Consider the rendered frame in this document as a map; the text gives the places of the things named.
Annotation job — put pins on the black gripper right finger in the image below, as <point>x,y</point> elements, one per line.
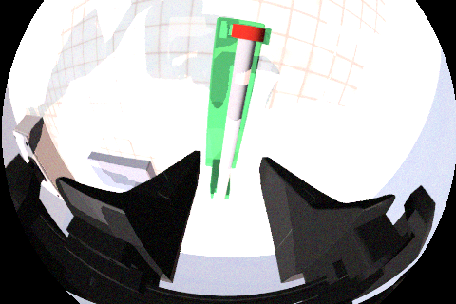
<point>305,223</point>

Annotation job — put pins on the grey pin with red head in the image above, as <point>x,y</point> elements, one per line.
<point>247,38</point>

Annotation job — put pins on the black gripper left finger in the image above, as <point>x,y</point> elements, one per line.
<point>152,216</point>

